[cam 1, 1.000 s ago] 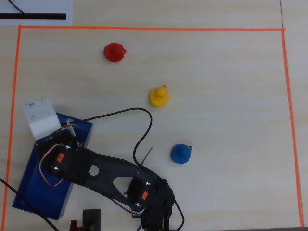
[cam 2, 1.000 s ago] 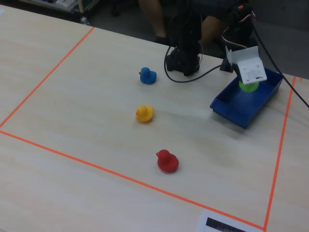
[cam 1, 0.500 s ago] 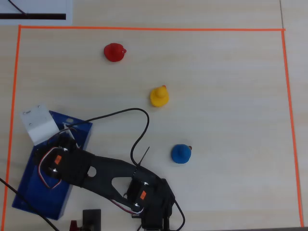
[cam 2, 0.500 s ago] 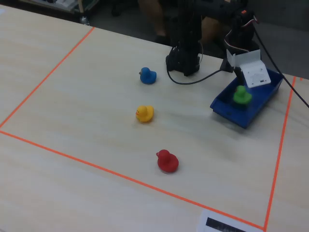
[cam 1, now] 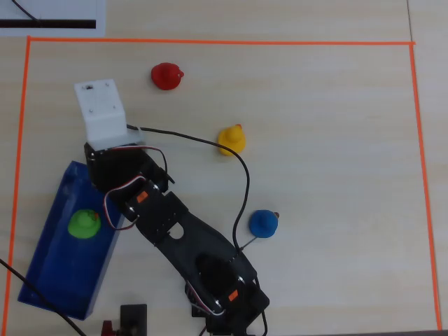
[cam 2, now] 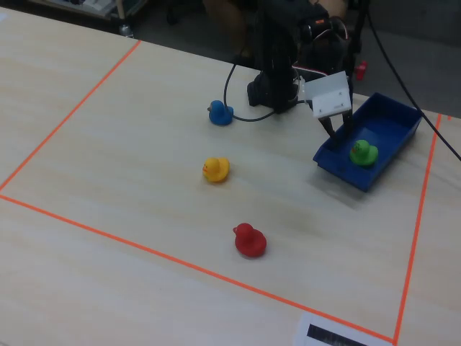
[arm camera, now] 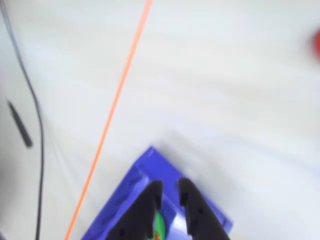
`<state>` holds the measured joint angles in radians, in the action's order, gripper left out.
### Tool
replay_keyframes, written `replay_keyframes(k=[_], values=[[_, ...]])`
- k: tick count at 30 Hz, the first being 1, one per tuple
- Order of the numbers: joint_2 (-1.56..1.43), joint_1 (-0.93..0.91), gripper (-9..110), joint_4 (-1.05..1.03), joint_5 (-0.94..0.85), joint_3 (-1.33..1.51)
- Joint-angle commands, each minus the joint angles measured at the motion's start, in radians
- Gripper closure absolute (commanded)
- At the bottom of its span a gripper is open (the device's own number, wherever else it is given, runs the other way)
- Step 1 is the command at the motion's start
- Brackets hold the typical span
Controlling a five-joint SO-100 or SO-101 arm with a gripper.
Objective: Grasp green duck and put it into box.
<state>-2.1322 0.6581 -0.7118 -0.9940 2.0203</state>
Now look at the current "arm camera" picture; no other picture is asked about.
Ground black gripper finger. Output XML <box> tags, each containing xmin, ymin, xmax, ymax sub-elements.
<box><xmin>105</xmin><ymin>179</ymin><xmax>164</xmax><ymax>240</ymax></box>
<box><xmin>176</xmin><ymin>177</ymin><xmax>231</xmax><ymax>240</ymax></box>

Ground green rubber duck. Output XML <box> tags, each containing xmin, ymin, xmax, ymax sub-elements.
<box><xmin>152</xmin><ymin>211</ymin><xmax>167</xmax><ymax>240</ymax></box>

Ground blue plastic box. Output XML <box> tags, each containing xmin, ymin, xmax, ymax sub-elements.
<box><xmin>80</xmin><ymin>145</ymin><xmax>234</xmax><ymax>240</ymax></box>

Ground orange tape line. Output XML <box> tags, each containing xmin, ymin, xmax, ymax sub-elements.
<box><xmin>64</xmin><ymin>0</ymin><xmax>154</xmax><ymax>240</ymax></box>

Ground black pen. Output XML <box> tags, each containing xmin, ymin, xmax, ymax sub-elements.
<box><xmin>6</xmin><ymin>99</ymin><xmax>34</xmax><ymax>148</ymax></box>

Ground red round object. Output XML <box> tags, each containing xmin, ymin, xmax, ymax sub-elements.
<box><xmin>311</xmin><ymin>29</ymin><xmax>320</xmax><ymax>61</ymax></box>

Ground black cable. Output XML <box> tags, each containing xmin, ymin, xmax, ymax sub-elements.
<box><xmin>0</xmin><ymin>2</ymin><xmax>46</xmax><ymax>240</ymax></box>

